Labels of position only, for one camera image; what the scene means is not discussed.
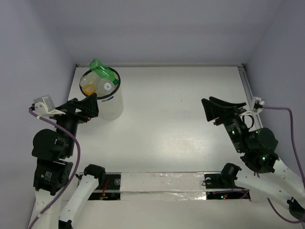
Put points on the orange label yellow cap bottle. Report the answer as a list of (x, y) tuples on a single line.
[(88, 83)]

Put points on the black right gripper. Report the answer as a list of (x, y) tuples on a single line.
[(212, 109)]

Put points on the green plastic bottle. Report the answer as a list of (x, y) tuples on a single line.
[(103, 71)]

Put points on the green white label bottle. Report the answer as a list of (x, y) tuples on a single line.
[(105, 87)]

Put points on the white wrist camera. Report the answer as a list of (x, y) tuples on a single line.
[(44, 106), (256, 106)]

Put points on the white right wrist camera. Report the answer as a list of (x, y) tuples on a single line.
[(256, 106)]

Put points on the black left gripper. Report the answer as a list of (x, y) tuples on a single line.
[(73, 111)]

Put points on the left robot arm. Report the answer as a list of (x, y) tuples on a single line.
[(61, 194)]

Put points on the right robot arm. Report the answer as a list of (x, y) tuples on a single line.
[(271, 177)]

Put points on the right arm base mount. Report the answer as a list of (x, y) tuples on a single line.
[(221, 185)]

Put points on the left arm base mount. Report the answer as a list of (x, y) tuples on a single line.
[(110, 190)]

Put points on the white bin with black rim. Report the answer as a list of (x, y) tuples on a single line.
[(111, 105)]

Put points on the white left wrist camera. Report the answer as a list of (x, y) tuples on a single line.
[(44, 106)]

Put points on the aluminium rail at table edge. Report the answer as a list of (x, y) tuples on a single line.
[(249, 94)]

